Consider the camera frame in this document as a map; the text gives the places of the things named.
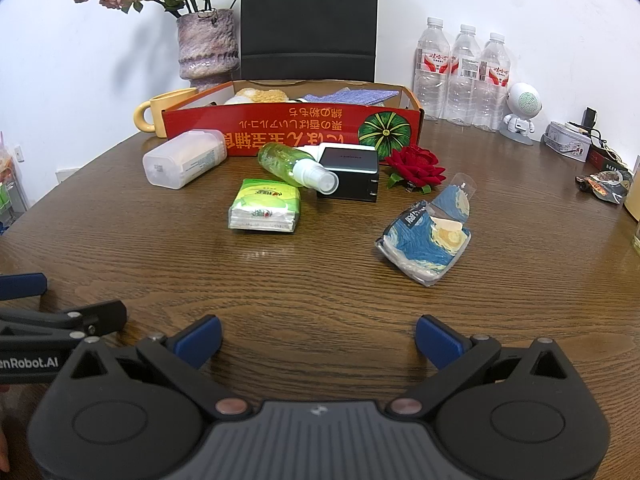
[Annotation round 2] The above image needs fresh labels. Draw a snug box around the dark snack packet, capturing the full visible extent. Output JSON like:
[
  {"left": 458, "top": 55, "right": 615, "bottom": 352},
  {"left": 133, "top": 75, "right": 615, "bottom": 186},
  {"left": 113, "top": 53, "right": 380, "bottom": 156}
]
[{"left": 575, "top": 170, "right": 635, "bottom": 206}]

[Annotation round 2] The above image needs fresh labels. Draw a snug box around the translucent white plastic box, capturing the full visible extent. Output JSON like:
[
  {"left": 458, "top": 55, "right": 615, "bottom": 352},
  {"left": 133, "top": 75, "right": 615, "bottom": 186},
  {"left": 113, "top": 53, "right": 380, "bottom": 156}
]
[{"left": 142, "top": 129, "right": 228, "bottom": 190}]

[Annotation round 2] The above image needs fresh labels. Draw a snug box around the red cardboard box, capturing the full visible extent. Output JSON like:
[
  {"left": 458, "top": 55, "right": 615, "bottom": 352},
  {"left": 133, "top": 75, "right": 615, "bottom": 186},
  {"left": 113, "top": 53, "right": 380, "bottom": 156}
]
[{"left": 161, "top": 80, "right": 425, "bottom": 159}]

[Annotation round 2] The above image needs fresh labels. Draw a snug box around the white and tan plush hamster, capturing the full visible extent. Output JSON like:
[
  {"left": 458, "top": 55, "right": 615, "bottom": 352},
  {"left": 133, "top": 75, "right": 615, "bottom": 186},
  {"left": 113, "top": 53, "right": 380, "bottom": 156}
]
[{"left": 222, "top": 87, "right": 293, "bottom": 106}]

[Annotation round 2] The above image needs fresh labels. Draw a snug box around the red artificial rose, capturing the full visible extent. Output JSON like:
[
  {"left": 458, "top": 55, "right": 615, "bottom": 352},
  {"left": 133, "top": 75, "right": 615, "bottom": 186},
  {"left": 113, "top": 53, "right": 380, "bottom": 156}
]
[{"left": 382, "top": 145, "right": 447, "bottom": 196}]

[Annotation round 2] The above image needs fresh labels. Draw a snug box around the blue swirl print tissue packet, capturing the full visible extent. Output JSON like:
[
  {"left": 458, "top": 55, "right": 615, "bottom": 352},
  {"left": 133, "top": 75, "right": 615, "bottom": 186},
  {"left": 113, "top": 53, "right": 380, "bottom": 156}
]
[{"left": 375, "top": 172, "right": 475, "bottom": 287}]

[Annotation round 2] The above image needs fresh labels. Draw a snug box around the cream yellow jug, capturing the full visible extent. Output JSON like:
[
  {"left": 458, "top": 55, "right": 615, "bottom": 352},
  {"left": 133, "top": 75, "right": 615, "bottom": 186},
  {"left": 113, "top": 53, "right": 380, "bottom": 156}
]
[{"left": 622, "top": 160, "right": 640, "bottom": 221}]

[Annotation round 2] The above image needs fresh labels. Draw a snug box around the yellow mug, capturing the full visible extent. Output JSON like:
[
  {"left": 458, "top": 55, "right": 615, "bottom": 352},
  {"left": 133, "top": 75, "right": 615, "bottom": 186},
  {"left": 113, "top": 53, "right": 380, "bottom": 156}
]
[{"left": 132, "top": 87, "right": 201, "bottom": 138}]

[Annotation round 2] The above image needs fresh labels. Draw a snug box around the green spray bottle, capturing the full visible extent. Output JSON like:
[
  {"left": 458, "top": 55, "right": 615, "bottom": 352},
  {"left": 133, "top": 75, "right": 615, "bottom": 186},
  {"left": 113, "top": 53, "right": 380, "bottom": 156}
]
[{"left": 257, "top": 142, "right": 340, "bottom": 196}]

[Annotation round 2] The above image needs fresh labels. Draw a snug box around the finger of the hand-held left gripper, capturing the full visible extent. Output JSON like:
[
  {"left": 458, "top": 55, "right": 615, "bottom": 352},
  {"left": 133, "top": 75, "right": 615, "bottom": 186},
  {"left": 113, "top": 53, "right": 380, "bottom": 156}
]
[
  {"left": 0, "top": 300, "right": 128, "bottom": 345},
  {"left": 0, "top": 272, "right": 48, "bottom": 302}
]

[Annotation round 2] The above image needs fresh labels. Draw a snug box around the white robot figurine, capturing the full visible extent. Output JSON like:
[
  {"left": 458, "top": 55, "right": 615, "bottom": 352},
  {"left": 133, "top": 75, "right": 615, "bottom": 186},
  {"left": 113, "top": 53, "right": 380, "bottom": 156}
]
[{"left": 500, "top": 82, "right": 543, "bottom": 146}]

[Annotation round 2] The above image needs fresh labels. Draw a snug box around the purple knitted cloth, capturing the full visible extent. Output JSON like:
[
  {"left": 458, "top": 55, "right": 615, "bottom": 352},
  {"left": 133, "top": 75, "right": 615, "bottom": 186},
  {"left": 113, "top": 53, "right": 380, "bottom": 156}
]
[{"left": 300, "top": 87, "right": 401, "bottom": 107}]

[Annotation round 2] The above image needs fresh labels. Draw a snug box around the black charger block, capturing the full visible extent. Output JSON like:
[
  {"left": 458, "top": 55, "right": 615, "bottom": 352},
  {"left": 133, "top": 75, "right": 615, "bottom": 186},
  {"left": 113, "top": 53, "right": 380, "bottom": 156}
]
[{"left": 316, "top": 144, "right": 381, "bottom": 203}]

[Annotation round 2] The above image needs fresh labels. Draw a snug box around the purple ceramic vase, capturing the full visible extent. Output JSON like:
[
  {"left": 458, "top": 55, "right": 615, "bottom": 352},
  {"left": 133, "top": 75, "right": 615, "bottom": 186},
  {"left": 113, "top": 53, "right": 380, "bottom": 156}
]
[{"left": 176, "top": 8, "right": 240, "bottom": 92}]

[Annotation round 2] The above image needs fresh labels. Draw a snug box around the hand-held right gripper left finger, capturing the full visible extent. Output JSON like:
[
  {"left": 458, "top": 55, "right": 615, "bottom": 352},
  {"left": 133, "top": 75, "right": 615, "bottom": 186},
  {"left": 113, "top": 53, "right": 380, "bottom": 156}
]
[{"left": 69, "top": 314, "right": 254, "bottom": 418}]

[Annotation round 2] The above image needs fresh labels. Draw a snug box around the green tissue packet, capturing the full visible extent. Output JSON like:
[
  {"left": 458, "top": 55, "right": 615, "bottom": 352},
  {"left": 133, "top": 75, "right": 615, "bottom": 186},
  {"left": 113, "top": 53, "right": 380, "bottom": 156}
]
[{"left": 229, "top": 178, "right": 302, "bottom": 233}]

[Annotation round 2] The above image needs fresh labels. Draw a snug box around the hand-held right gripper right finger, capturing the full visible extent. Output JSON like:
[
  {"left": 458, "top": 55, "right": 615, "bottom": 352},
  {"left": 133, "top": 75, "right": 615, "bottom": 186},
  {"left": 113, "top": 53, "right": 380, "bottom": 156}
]
[{"left": 385, "top": 314, "right": 576, "bottom": 417}]

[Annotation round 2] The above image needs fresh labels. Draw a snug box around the dark red box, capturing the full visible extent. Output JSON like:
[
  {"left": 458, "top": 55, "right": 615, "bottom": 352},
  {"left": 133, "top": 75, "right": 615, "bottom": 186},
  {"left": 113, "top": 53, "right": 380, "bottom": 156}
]
[{"left": 587, "top": 145, "right": 628, "bottom": 176}]

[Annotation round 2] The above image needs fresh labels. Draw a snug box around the clear water bottle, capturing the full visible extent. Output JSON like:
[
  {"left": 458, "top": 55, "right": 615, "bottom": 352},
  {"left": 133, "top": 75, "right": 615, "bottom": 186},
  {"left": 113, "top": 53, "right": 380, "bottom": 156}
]
[
  {"left": 475, "top": 32, "right": 512, "bottom": 133},
  {"left": 447, "top": 24, "right": 483, "bottom": 127},
  {"left": 414, "top": 16, "right": 451, "bottom": 121}
]

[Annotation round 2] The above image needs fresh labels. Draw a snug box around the black chair back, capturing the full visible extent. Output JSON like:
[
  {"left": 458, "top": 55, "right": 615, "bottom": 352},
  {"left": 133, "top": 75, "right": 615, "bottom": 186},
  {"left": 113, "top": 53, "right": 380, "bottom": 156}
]
[{"left": 240, "top": 0, "right": 379, "bottom": 83}]

